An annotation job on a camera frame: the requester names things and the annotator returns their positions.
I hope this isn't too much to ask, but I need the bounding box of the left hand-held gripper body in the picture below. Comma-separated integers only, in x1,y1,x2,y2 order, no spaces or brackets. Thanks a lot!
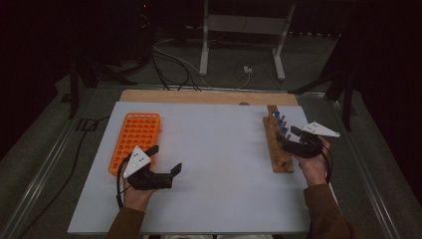
122,145,174,191

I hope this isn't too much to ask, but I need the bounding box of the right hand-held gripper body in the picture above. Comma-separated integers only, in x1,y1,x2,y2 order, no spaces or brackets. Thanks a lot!
284,120,341,159

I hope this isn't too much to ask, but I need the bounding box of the wooden test tube rack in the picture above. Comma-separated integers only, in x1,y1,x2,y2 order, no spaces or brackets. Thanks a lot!
262,105,297,174

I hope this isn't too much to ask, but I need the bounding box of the orange plastic tube rack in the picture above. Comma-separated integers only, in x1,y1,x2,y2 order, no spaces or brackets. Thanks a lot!
107,112,162,177

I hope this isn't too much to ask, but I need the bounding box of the person's right hand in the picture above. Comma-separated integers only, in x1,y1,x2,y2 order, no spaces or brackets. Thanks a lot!
293,135,332,188

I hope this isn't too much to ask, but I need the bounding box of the person's left hand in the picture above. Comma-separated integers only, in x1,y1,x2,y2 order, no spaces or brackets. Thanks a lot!
119,176,157,213

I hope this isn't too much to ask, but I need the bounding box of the white board sheet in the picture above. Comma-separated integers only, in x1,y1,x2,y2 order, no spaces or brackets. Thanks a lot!
67,101,339,236

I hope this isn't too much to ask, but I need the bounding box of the black tripod stand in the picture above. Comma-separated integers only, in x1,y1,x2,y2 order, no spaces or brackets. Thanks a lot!
288,63,355,132
68,56,137,120

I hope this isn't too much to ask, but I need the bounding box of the white metal stand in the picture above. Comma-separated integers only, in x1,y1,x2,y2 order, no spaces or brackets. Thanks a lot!
198,0,297,82

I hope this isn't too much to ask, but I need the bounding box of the dark equipment rack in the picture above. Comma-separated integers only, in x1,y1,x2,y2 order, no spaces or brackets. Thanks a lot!
132,0,157,64

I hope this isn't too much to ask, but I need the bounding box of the right hand-held gripper cable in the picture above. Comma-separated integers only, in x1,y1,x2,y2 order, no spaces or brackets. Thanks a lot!
319,144,333,185

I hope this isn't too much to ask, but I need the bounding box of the hand-held gripper cable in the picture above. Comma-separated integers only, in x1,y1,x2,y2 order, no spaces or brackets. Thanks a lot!
115,155,131,209
319,144,333,185

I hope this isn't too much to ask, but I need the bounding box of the left hand-held gripper cable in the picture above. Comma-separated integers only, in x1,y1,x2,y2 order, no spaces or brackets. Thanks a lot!
115,155,131,209

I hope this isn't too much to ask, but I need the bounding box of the long black floor cable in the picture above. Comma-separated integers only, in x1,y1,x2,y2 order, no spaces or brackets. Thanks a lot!
18,115,111,239

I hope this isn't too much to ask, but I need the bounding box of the black floor cable bundle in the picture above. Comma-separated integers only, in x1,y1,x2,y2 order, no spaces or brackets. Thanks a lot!
150,46,202,93

